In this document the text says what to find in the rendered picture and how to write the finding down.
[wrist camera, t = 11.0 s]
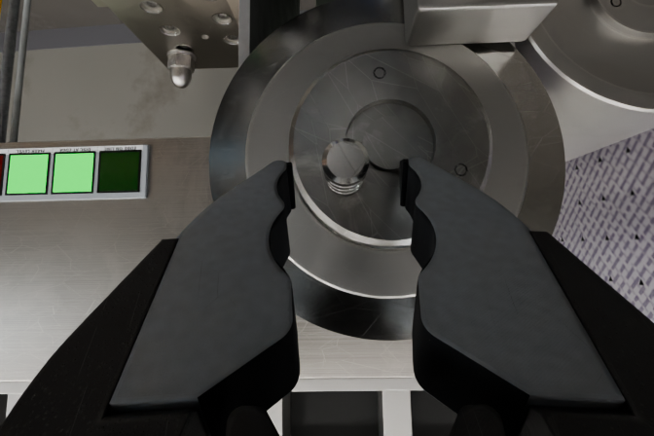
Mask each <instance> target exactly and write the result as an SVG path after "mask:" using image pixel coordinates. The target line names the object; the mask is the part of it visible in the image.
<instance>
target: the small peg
mask: <svg viewBox="0 0 654 436"><path fill-rule="evenodd" d="M369 161H370V160H369V155H368V152H367V150H366V148H365V147H364V146H363V145H362V144H361V143H360V142H358V141H357V140H354V139H351V138H340V139H337V140H335V141H333V142H331V143H330V144H329V145H328V146H327V147H326V149H325V151H324V153H323V156H322V167H323V171H324V175H325V180H326V183H327V185H328V187H329V189H330V190H331V191H332V192H334V193H335V194H337V195H340V196H349V195H352V194H354V193H356V192H357V191H358V190H359V189H360V188H361V186H362V185H363V182H364V179H365V176H366V173H367V170H368V167H369Z"/></svg>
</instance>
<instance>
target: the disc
mask: <svg viewBox="0 0 654 436"><path fill-rule="evenodd" d="M375 22H396V23H405V21H404V2H403V0H334V1H331V2H328V3H325V4H322V5H319V6H317V7H314V8H312V9H310V10H308V11H306V12H303V13H302V14H300V15H298V16H296V17H294V18H292V19H290V20H289V21H287V22H285V23H284V24H283V25H281V26H280V27H279V28H278V29H277V30H275V31H274V32H273V33H272V34H270V35H269V36H268V37H267V38H266V39H265V40H264V41H263V42H261V43H260V44H259V45H258V46H257V47H256V49H255V50H254V51H253V52H252V53H251V54H250V55H249V56H248V58H247V59H246V60H245V61H244V63H243V64H242V65H241V66H240V68H239V69H238V71H237V72H236V74H235V75H234V77H233V78H232V80H231V82H230V84H229V86H228V88H227V90H226V92H225V94H224V96H223V98H222V101H221V103H220V106H219V109H218V112H217V115H216V118H215V122H214V125H213V130H212V134H211V140H210V148H209V182H210V189H211V196H212V199H213V201H216V200H217V199H219V198H220V197H222V196H223V195H224V194H226V193H227V192H229V191H230V190H231V189H233V188H234V187H235V186H237V185H239V184H240V183H242V182H243V181H245V180H246V171H245V146H246V139H247V132H248V129H249V125H250V121H251V118H252V115H253V112H254V110H255V107H256V105H257V103H258V100H259V98H260V97H261V95H262V93H263V91H264V89H265V88H266V86H267V85H268V83H269V82H270V80H271V79H272V77H273V76H274V75H275V73H276V72H277V71H278V70H279V69H280V68H281V67H282V66H283V64H284V63H285V62H286V61H288V60H289V59H290V58H291V57H292V56H293V55H294V54H296V53H297V52H298V51H300V50H301V49H302V48H304V47H305V46H307V45H309V44H310V43H312V42H313V41H315V40H317V39H319V38H321V37H323V36H325V35H327V34H330V33H332V32H335V31H337V30H340V29H343V28H347V27H351V26H354V25H359V24H365V23H375ZM462 45H463V46H465V47H467V48H468V49H470V50H471V51H472V52H474V53H475V54H476V55H478V56H479V57H480V58H481V59H482V60H483V61H484V62H486V63H487V64H488V65H489V66H490V68H491V69H492V70H493V71H494V72H495V73H496V74H497V76H498V77H499V78H500V79H501V81H502V82H503V83H504V85H505V86H506V88H507V89H508V91H509V92H510V93H511V95H512V97H513V99H514V101H515V102H516V105H517V107H518V109H519V112H520V114H521V117H522V120H523V123H524V126H525V130H526V134H527V145H528V155H529V170H528V181H527V190H526V195H525V199H524V202H523V205H522V208H521V210H520V213H519V215H518V217H517V218H519V219H520V220H521V221H522V222H523V223H524V224H525V225H526V226H527V227H528V228H529V229H531V230H532V231H533V232H548V233H549V234H550V235H552V234H553V232H554V229H555V227H556V224H557V222H558V218H559V215H560V211H561V207H562V202H563V191H564V182H565V156H564V146H563V136H562V132H561V127H560V124H559V120H558V117H557V114H556V111H555V109H554V106H553V104H552V101H551V99H550V97H549V94H548V93H547V92H546V90H545V88H544V86H543V84H542V82H541V81H540V79H539V77H538V76H537V74H536V73H535V72H534V70H533V69H532V67H531V66H530V65H529V63H528V62H527V60H526V59H525V58H524V57H523V56H522V55H521V54H520V52H519V51H518V50H517V49H516V48H515V47H514V46H513V45H512V44H511V43H510V42H499V43H473V44H462ZM296 186H297V184H296ZM297 189H298V191H299V194H300V196H301V198H302V200H303V202H304V204H305V205H306V207H307V208H308V210H309V211H310V213H311V214H312V215H313V216H314V217H315V218H316V220H317V221H318V222H319V223H320V224H322V225H323V226H324V227H325V228H326V229H328V230H329V231H330V232H332V233H333V234H335V235H336V236H339V237H341V238H343V239H345V240H347V241H349V242H352V243H354V244H357V245H361V246H364V247H369V248H376V249H398V248H405V247H409V246H411V244H409V245H401V246H375V245H370V244H365V243H361V242H358V241H355V240H352V239H349V238H347V237H345V236H342V235H340V234H339V233H337V232H335V231H334V230H333V229H331V228H330V227H329V226H327V225H326V224H325V223H324V222H323V221H322V220H321V219H320V218H319V217H318V216H317V215H316V214H315V213H314V212H313V210H312V209H311V208H310V206H309V205H308V203H307V202H306V201H305V199H304V197H303V196H302V194H301V192H300V190H299V188H298V186H297ZM283 268H284V269H285V271H286V272H287V274H288V275H289V277H290V279H291V282H292V289H293V298H294V306H295V314H296V315H297V316H299V317H301V318H303V319H304V320H306V321H308V322H310V323H312V324H314V325H316V326H319V327H321V328H324V329H327V330H329V331H332V332H335V333H339V334H342V335H346V336H351V337H354V338H360V339H366V340H377V341H404V340H411V339H412V329H413V320H414V311H415V302H416V296H414V297H408V298H398V299H379V298H370V297H363V296H359V295H354V294H350V293H347V292H345V291H341V290H339V289H336V288H334V287H331V286H329V285H327V284H325V283H323V282H321V281H319V280H317V279H315V278H314V277H312V276H310V275H309V274H307V273H306V272H304V271H303V270H301V269H300V268H299V267H297V266H296V265H295V264H294V263H293V262H292V261H291V260H289V259H287V261H286V263H285V265H284V267H283Z"/></svg>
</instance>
